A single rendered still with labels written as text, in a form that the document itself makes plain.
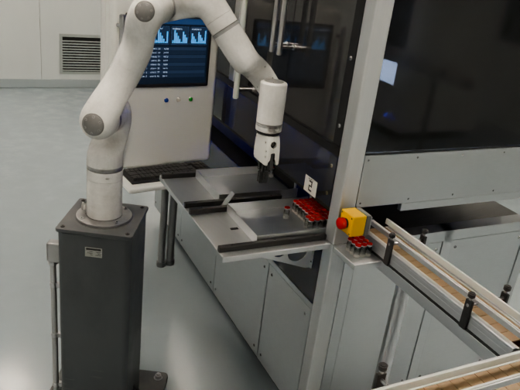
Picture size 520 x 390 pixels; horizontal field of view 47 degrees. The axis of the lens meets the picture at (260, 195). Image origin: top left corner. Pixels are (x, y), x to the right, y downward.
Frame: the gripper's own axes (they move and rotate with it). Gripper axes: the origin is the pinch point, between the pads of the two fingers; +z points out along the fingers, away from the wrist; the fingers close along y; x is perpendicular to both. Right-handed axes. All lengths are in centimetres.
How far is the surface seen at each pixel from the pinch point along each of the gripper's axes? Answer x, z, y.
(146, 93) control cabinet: 15, -4, 88
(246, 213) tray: -4.3, 21.9, 17.3
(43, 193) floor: 41, 110, 248
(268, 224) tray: -8.4, 21.9, 7.4
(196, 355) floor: -3, 110, 48
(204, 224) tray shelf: 14.0, 22.1, 12.1
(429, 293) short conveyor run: -34, 20, -49
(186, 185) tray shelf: 9, 22, 47
